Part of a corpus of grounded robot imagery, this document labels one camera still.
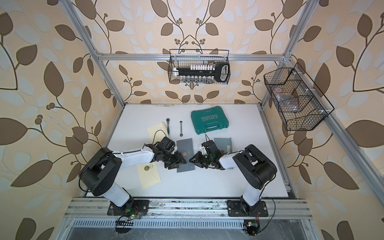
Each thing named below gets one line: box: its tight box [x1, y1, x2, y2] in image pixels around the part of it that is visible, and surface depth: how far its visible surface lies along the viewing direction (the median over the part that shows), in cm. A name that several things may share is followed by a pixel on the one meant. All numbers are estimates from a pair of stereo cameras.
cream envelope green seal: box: [136, 161, 162, 190], surface depth 87 cm
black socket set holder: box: [176, 62, 231, 83], surface depth 85 cm
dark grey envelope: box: [176, 138, 195, 173], surface depth 93 cm
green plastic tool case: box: [190, 106, 229, 135], surface depth 107 cm
